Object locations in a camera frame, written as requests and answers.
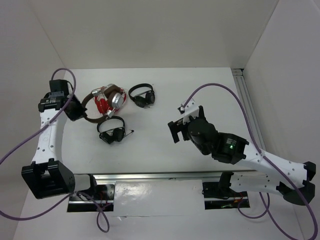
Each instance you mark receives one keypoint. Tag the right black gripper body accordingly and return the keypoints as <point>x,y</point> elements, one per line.
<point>186,135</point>

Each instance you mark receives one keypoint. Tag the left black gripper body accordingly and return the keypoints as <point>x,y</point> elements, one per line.
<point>77,110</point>

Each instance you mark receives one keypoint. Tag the brown silver headphones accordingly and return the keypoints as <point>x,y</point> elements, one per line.
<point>108,99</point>

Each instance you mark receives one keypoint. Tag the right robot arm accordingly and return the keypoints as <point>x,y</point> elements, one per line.
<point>290,180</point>

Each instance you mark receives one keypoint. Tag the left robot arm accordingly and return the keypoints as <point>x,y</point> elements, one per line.
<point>47,176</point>

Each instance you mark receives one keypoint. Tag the black headphones far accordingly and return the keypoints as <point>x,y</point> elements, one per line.
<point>143,99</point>

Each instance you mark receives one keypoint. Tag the black headphones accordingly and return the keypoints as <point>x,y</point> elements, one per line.
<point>143,99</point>
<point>112,135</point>

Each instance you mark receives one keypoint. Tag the black headphones near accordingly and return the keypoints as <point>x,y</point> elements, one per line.
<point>112,135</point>

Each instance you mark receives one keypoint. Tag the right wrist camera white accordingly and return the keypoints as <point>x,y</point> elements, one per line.
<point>189,112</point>

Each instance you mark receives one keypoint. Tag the aluminium rail front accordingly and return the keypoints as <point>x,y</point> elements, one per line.
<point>162,176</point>

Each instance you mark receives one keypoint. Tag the aluminium rail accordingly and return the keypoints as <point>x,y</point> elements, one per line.
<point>244,96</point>
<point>162,176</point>

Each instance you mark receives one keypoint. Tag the aluminium rail right side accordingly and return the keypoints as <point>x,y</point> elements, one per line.
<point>244,96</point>

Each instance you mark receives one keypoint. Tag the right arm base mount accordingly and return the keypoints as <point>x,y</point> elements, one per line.
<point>217,199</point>

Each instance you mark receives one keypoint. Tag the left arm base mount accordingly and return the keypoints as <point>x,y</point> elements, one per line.
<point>103,194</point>

